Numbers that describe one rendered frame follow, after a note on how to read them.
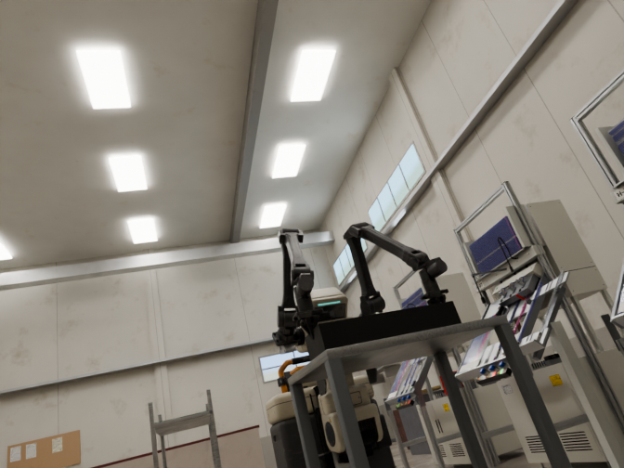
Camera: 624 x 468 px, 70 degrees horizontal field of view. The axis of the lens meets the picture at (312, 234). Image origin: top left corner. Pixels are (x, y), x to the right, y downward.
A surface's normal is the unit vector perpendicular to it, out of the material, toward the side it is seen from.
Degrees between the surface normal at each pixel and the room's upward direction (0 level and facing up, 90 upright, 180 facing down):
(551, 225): 90
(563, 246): 90
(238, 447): 90
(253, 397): 90
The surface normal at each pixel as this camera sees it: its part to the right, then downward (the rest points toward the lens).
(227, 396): 0.22, -0.45
